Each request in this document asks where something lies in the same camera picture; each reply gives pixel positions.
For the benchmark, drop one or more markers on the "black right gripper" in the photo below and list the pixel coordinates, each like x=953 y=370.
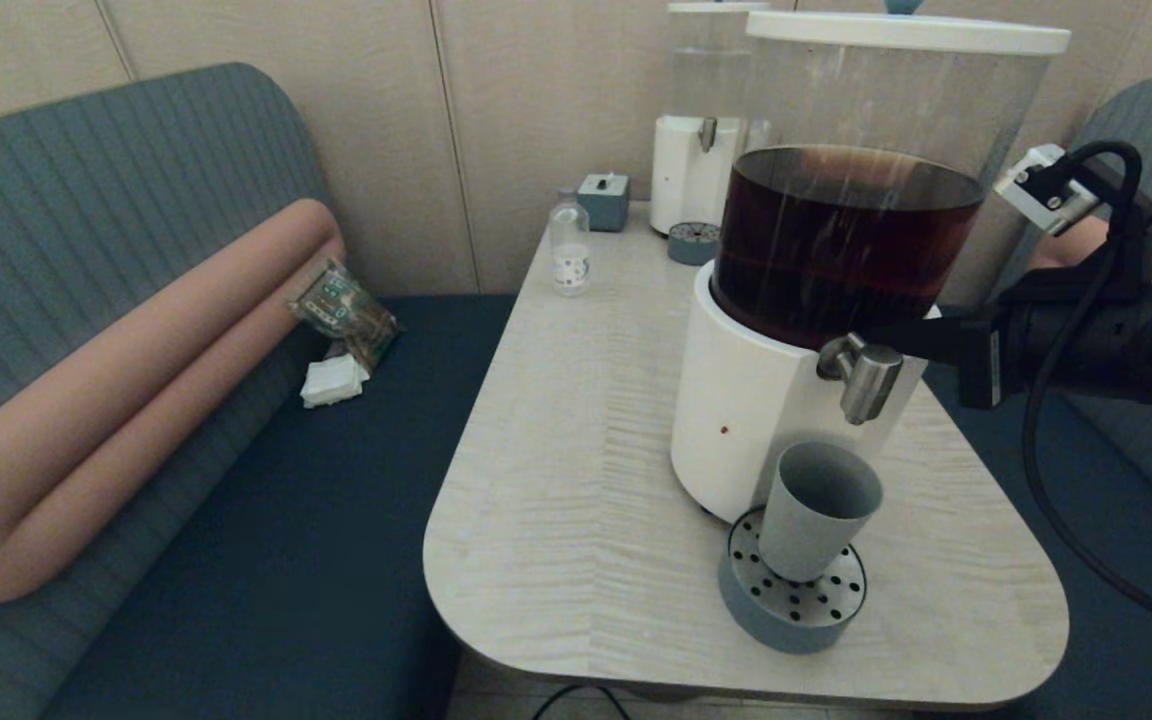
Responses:
x=1106 y=340

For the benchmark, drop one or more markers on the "grey-blue plastic cup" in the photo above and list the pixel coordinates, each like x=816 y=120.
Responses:
x=806 y=530

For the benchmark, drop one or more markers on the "large tea drink dispenser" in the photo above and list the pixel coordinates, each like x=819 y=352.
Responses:
x=766 y=420

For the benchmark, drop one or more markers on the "small blue drip tray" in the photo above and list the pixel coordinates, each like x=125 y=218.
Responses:
x=693 y=243

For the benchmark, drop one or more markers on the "small water drink dispenser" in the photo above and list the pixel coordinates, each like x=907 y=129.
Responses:
x=686 y=172

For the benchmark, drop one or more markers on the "small metal dispenser tap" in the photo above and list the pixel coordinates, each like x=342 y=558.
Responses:
x=707 y=134

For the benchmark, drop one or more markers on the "large white dispenser lid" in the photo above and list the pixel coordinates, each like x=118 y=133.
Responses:
x=901 y=32

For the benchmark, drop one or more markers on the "large blue drip tray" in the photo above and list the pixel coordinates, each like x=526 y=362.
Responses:
x=786 y=625

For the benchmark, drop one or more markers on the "small blue tissue box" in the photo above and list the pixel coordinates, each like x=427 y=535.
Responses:
x=603 y=204

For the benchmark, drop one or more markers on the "clear plastic bottle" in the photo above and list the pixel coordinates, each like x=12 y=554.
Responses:
x=569 y=259

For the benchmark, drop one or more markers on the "small white dispenser lid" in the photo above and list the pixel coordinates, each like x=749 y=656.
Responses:
x=714 y=7

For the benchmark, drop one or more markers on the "green snack packet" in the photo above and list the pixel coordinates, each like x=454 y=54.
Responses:
x=341 y=310

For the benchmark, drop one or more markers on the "white folded napkin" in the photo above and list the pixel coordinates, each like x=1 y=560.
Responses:
x=334 y=383

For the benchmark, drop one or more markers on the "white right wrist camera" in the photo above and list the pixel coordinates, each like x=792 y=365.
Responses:
x=1041 y=190

